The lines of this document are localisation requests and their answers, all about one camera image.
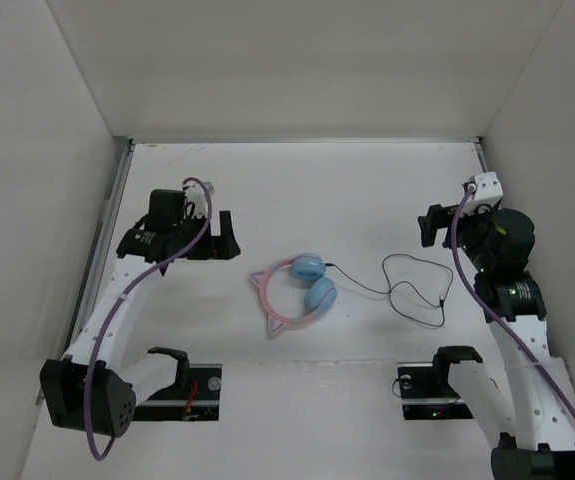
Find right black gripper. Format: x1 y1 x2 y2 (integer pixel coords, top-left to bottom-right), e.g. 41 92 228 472
418 199 499 271

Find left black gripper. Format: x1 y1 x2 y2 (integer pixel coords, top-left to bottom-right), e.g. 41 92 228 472
173 210 239 260

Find thin black headphone cable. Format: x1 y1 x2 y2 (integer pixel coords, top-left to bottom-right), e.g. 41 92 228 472
324 253 455 330

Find pink blue cat-ear headphones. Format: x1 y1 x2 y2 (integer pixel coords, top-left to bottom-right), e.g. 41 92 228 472
249 253 338 338

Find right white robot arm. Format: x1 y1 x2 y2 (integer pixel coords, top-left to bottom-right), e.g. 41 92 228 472
418 204 575 479

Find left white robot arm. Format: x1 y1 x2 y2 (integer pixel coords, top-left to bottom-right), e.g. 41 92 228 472
40 177 241 439

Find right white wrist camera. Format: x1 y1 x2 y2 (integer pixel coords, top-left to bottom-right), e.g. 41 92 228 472
463 171 503 211

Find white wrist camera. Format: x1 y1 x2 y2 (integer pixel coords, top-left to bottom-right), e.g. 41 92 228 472
183 182 208 218
463 171 503 211

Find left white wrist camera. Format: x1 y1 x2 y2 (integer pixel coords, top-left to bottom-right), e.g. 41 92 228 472
183 182 208 218

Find left metal table rail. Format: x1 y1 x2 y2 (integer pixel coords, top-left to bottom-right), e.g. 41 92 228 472
63 137 135 351

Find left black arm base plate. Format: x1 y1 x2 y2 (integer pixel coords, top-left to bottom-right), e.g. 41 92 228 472
133 364 222 422

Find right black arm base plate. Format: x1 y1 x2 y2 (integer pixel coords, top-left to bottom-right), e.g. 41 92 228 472
392 362 473 421

